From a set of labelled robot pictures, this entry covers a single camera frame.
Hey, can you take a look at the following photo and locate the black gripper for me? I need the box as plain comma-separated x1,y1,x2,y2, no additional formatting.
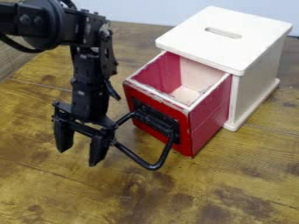
52,53,121,167

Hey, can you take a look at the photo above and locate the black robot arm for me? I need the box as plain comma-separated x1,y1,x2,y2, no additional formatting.
0,0,121,166

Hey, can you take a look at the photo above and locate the red wooden drawer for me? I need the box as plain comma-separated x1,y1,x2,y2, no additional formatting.
123,52,233,158

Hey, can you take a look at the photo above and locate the white wooden box cabinet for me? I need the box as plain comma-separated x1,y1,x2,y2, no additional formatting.
155,6,293,131

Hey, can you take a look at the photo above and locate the black metal drawer handle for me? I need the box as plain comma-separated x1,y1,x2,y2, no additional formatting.
114,97,181,171

